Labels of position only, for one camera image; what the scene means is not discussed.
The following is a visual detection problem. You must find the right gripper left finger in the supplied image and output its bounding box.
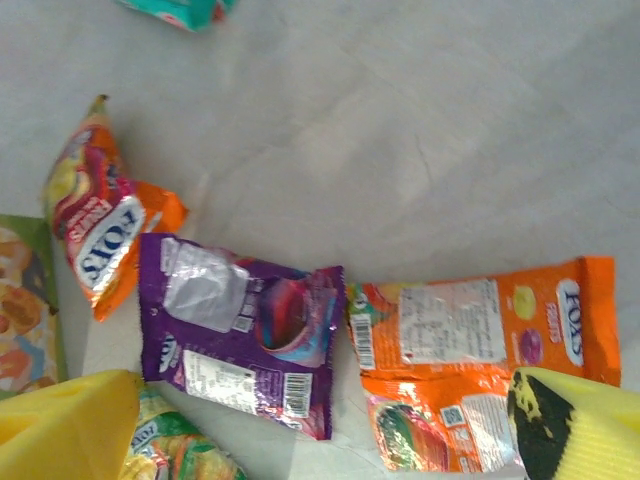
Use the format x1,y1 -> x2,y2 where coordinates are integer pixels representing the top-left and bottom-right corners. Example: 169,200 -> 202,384
0,368 -> 142,480

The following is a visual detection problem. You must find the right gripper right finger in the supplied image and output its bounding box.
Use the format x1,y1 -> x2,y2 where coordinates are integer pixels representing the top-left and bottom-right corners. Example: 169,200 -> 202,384
506,366 -> 640,480

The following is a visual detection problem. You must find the green Fox's candy packet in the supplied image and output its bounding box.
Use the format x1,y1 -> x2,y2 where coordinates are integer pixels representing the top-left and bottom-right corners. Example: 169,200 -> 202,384
118,388 -> 247,480

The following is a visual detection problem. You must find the white paper bag with handles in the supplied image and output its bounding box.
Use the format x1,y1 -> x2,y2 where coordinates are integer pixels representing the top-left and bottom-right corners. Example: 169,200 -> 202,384
0,213 -> 70,401

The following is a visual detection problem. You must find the orange Fox's fruits candy packet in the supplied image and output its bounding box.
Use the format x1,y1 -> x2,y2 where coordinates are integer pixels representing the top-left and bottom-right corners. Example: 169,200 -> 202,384
42,93 -> 190,324
346,255 -> 622,475

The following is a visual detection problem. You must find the purple Fox's berries candy packet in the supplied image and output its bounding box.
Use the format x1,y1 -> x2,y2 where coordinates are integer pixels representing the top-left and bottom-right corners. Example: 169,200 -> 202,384
137,232 -> 347,442

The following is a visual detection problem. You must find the teal snack packet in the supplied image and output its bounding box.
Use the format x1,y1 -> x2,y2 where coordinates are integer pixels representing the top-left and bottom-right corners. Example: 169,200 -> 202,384
113,0 -> 241,34

